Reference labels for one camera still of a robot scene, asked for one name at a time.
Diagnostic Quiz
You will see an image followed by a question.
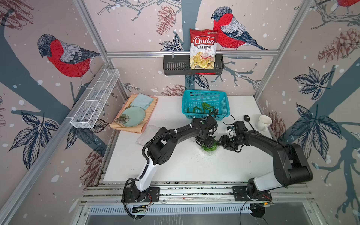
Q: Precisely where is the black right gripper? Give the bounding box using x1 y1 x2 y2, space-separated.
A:
215 135 242 151

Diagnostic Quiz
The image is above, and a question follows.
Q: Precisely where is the small green pepper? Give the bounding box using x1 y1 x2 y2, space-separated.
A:
186 102 219 115

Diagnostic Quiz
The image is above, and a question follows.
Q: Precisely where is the teal plastic mesh basket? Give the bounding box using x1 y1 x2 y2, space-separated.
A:
181 90 231 121

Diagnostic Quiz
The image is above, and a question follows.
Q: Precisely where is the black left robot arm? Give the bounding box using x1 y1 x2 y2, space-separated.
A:
122 109 218 203

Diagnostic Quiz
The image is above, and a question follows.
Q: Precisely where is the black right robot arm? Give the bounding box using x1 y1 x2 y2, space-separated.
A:
219 121 313 198

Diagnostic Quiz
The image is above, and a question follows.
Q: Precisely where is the black metal spoon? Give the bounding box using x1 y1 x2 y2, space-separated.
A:
243 115 255 130

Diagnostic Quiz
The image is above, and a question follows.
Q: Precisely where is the white ceramic cup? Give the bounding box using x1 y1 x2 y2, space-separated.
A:
256 115 272 131

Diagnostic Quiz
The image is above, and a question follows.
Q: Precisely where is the light green folded cloth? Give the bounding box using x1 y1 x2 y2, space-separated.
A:
130 93 154 110

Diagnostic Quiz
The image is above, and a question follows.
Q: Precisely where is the wooden tray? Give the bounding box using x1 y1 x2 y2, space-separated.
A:
110 93 158 134

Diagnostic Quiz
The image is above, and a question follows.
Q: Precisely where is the green ceramic plate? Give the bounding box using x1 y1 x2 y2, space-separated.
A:
114 107 146 127

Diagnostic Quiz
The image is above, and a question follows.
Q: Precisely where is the Chuba cassava chips bag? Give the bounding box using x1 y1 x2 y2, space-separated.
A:
189 29 218 69

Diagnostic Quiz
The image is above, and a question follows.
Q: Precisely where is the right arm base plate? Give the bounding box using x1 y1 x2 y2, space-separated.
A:
232 186 272 202

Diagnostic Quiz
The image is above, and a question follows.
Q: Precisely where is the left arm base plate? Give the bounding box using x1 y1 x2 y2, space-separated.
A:
121 186 160 203

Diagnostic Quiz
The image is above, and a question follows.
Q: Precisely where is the black wall shelf basket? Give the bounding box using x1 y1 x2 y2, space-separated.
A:
163 54 225 76

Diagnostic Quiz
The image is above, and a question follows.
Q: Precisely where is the white wire wall basket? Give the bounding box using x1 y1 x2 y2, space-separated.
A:
70 68 120 129

